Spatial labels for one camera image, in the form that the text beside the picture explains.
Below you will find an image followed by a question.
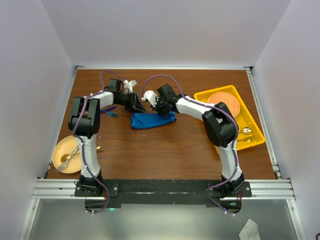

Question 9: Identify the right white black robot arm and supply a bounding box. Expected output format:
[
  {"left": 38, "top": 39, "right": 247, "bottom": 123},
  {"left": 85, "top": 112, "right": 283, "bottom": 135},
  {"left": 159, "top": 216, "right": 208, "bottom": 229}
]
[{"left": 142, "top": 84, "right": 245, "bottom": 197}]

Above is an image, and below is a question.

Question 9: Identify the purple plastic knife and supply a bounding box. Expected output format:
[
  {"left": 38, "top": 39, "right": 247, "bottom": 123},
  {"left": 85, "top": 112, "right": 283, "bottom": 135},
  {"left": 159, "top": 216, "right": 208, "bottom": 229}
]
[{"left": 100, "top": 106, "right": 117, "bottom": 114}]

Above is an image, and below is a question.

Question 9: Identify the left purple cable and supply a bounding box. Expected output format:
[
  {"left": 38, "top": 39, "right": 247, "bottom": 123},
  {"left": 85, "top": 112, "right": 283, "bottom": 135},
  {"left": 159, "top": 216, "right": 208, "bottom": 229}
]
[{"left": 71, "top": 70, "right": 126, "bottom": 217}]

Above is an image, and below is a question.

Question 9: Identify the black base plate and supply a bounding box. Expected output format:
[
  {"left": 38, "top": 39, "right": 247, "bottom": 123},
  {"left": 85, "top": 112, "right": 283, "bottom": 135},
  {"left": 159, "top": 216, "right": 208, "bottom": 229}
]
[{"left": 74, "top": 179, "right": 253, "bottom": 213}]

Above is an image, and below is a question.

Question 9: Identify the aluminium right rail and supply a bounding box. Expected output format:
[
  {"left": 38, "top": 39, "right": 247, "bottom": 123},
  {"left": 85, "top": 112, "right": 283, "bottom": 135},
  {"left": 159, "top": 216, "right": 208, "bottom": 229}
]
[{"left": 243, "top": 67, "right": 282, "bottom": 180}]

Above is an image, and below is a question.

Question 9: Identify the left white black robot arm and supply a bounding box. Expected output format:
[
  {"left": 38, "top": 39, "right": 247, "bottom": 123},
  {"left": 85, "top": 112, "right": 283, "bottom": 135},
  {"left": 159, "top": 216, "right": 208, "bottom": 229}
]
[{"left": 68, "top": 78, "right": 145, "bottom": 196}]

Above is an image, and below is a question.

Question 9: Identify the purple cable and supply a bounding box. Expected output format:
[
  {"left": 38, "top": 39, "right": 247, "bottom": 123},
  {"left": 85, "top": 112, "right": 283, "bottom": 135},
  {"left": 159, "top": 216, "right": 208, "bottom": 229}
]
[
  {"left": 141, "top": 74, "right": 240, "bottom": 217},
  {"left": 71, "top": 70, "right": 126, "bottom": 217}
]

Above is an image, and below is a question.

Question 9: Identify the aluminium front rail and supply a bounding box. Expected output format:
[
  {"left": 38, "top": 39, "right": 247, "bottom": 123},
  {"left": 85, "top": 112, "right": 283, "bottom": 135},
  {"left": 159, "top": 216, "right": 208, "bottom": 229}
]
[{"left": 32, "top": 179, "right": 296, "bottom": 200}]

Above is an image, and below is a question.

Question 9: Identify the yellow plastic tray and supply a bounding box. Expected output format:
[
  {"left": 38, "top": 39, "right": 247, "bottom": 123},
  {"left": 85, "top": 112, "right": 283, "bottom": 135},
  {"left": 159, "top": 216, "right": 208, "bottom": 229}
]
[{"left": 193, "top": 85, "right": 265, "bottom": 151}]

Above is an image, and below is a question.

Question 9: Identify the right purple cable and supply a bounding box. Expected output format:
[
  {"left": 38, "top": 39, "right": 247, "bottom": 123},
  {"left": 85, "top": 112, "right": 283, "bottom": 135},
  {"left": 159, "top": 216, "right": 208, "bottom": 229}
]
[{"left": 141, "top": 74, "right": 240, "bottom": 217}]

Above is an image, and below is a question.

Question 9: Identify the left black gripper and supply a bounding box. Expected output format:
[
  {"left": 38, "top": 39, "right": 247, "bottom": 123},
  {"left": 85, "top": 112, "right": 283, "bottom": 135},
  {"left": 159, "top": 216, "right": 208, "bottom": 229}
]
[{"left": 115, "top": 90, "right": 145, "bottom": 112}]

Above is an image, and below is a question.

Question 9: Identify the blue cloth napkin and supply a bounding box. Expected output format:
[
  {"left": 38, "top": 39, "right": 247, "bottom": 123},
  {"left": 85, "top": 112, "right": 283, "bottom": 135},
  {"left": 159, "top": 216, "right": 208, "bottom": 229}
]
[{"left": 130, "top": 111, "right": 177, "bottom": 130}]

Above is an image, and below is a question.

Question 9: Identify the gold utensil on plate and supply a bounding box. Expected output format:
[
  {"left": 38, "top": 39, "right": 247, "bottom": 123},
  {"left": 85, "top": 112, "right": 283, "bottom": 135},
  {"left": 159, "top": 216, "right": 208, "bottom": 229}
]
[{"left": 60, "top": 146, "right": 101, "bottom": 163}]

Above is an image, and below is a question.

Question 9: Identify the white crumpled paper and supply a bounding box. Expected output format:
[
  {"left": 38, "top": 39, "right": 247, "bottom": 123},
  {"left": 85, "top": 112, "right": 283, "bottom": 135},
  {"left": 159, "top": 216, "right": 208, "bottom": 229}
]
[{"left": 239, "top": 219, "right": 261, "bottom": 240}]

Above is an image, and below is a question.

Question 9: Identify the aluminium rail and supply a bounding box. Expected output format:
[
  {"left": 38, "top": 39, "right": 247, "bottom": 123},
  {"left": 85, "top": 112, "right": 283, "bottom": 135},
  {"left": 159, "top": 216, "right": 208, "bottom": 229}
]
[
  {"left": 32, "top": 179, "right": 296, "bottom": 200},
  {"left": 243, "top": 67, "right": 282, "bottom": 180}
]

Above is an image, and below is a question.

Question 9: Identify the gold spoon in tray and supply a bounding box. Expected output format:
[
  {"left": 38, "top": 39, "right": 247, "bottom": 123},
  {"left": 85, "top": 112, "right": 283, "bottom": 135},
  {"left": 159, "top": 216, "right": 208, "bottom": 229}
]
[{"left": 239, "top": 127, "right": 252, "bottom": 135}]

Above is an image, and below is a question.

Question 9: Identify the tan round plate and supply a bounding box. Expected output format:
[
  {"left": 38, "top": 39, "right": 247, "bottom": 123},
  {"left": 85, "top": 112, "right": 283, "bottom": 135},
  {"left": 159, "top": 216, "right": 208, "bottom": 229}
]
[{"left": 51, "top": 136, "right": 83, "bottom": 175}]

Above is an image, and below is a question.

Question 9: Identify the blue plastic fork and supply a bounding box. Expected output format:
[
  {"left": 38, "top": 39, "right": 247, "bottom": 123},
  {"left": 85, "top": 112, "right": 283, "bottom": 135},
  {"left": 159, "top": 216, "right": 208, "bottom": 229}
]
[{"left": 105, "top": 111, "right": 118, "bottom": 118}]

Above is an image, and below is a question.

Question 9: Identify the orange woven coaster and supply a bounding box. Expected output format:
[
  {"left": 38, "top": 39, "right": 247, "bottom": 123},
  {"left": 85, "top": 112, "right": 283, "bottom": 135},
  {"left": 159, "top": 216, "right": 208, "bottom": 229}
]
[{"left": 207, "top": 91, "right": 241, "bottom": 118}]

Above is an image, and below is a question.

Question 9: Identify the gold fork in tray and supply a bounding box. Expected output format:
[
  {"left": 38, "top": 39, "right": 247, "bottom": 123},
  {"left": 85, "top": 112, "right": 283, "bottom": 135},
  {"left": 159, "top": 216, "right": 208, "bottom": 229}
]
[{"left": 237, "top": 136, "right": 255, "bottom": 143}]

